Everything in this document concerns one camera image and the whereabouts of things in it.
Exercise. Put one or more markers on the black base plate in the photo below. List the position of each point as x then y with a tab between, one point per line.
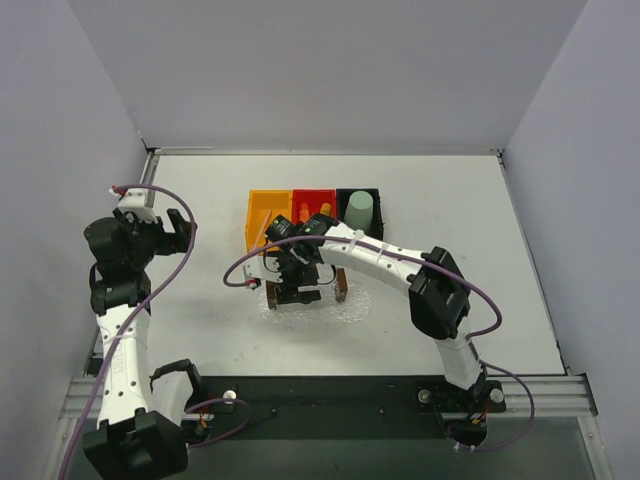
325	423

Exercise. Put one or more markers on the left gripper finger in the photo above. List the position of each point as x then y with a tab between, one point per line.
171	244
179	223

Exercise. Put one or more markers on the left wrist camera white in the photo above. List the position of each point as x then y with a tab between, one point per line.
136	201

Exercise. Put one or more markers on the clear toothbrush holder brown ends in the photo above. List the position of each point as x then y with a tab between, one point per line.
326	287

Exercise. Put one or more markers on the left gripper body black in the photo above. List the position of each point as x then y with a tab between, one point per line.
154	233

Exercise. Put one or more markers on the mint green cup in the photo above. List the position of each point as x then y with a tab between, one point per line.
359	211

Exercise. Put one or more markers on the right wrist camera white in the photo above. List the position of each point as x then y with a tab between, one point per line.
260	269

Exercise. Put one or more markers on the clear textured oval tray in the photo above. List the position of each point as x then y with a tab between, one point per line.
354	309

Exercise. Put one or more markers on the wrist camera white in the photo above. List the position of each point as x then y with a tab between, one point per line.
260	269
136	201

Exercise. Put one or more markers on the orange toothpaste tube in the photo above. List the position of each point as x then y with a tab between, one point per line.
304	213

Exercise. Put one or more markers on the yellow plastic bin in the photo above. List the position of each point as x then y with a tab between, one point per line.
265	204

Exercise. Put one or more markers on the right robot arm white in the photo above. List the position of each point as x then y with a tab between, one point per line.
436	290

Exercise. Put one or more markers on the black plastic bin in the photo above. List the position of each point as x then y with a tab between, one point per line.
377	227

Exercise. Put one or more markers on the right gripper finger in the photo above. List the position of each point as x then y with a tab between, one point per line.
271	295
341	285

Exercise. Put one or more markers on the red plastic bin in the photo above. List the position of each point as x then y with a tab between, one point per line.
314	198

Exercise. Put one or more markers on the yellow toothpaste tube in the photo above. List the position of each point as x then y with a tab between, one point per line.
326	209

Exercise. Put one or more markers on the pink toothbrush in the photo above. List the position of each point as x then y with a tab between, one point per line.
260	237

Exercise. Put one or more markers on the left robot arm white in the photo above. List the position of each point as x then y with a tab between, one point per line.
133	439

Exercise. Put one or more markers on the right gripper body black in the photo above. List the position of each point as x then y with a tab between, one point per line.
298	295

